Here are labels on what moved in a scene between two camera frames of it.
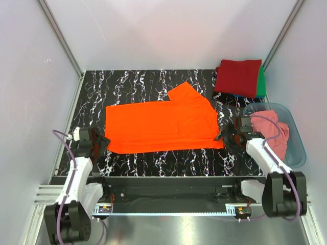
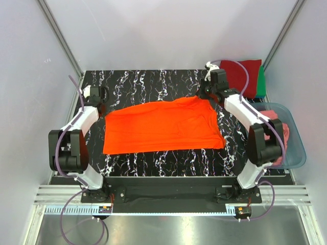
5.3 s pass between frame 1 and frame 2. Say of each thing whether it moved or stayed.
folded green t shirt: stayed
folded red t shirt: stayed
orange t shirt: moved
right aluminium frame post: stayed
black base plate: stayed
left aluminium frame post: stayed
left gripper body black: moved
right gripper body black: moved
